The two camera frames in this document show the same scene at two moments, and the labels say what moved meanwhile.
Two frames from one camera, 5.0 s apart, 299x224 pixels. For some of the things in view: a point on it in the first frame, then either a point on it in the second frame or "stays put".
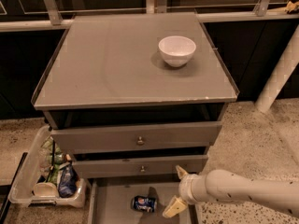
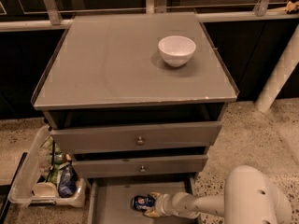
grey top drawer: (76, 140) stays put
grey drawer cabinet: (132, 98) stays put
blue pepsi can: (144, 203) stays put
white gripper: (186, 189) -> (163, 204)
